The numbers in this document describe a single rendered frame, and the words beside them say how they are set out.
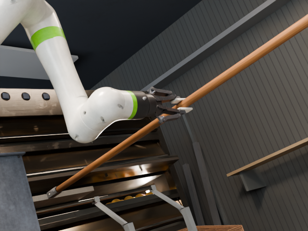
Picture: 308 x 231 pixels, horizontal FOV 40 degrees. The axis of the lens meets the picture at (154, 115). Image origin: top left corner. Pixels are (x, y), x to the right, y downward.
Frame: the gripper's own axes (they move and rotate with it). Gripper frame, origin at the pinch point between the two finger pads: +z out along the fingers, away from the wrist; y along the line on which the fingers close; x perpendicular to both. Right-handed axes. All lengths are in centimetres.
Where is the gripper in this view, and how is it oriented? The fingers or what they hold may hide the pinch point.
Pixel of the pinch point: (182, 105)
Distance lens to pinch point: 153.6
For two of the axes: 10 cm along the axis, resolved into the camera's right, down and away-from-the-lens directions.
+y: 3.2, 9.0, -3.0
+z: 7.0, -0.2, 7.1
